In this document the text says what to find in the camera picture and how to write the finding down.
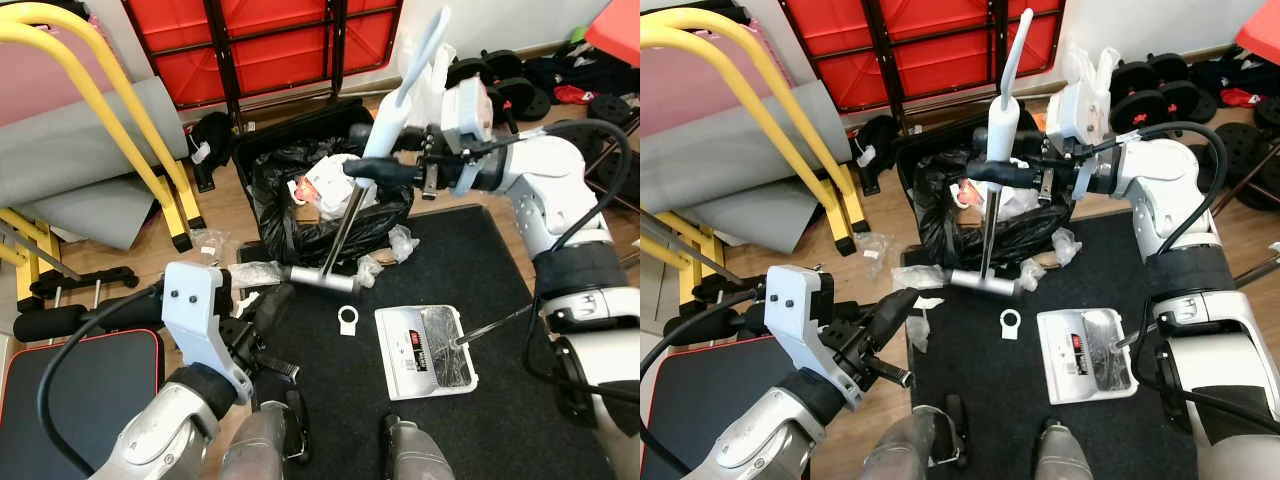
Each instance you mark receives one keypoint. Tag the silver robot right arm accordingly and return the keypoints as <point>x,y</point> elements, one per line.
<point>550,185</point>
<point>1170,185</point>

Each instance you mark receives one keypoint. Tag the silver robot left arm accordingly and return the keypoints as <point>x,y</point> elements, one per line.
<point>170,440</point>
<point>770,450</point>

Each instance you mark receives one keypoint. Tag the white torn paper scrap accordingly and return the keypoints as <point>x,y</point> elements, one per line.
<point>243,300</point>
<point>918,325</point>

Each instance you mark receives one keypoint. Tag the flat clear plastic wrap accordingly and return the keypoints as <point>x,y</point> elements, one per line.
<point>258,275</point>
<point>920,278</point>

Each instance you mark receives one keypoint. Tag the crumpled clear plastic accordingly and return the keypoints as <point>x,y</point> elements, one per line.
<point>1055,245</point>
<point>367,272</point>
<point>1028,272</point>
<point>402,243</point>

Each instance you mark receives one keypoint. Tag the clear plastic bag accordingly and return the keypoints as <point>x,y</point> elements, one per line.
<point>875,247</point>
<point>212,242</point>

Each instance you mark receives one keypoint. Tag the trash bin with black bag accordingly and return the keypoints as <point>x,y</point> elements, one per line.
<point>300,238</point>
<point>945,240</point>

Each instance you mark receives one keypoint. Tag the black dumbbell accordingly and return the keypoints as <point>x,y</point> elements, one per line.
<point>500,85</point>
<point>1160,95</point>

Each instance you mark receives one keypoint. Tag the grey robot left leg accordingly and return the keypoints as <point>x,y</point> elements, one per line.
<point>905,450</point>
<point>255,450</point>

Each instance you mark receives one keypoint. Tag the grey robot leg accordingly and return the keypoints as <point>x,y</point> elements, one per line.
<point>905,450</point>
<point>415,455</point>
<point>255,450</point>
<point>1062,455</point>

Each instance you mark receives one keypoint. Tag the long black foam bench roller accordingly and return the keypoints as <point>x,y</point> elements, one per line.
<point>90,318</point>
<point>735,320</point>

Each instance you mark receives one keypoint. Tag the short black foam bench roller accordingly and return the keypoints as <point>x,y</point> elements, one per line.
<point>85,278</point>
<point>735,285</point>

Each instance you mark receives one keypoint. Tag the small red cloth item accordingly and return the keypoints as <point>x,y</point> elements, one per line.
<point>1238,98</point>
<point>572,95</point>

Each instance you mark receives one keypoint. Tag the black pouch with white tag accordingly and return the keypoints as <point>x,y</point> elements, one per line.
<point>212,140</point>
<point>878,145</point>

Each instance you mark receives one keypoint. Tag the small black red-trimmed bench pad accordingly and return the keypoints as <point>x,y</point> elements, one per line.
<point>710,430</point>
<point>100,410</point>

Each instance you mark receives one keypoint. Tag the dark clothes pile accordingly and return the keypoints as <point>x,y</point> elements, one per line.
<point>590,70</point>
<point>1240,70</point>

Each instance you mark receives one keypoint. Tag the grey robot right leg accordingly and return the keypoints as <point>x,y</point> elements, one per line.
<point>1062,455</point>
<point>415,455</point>

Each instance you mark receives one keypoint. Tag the grey foam mat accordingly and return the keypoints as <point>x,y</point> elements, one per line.
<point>70,150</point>
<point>720,160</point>

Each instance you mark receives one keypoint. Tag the pink foam mat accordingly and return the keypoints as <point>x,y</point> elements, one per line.
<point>40,85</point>
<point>690,90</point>

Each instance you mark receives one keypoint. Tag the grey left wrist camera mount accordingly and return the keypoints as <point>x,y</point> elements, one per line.
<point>195,310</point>
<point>800,315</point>

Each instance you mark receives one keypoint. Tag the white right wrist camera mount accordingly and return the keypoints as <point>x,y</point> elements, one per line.
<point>465,110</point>
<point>1078,110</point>

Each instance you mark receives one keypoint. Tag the red folded table black frame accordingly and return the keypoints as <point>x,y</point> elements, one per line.
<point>940,60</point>
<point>290,60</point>

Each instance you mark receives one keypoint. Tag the yellow tubular frame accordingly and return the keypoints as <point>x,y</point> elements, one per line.
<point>690,18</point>
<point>35,12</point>

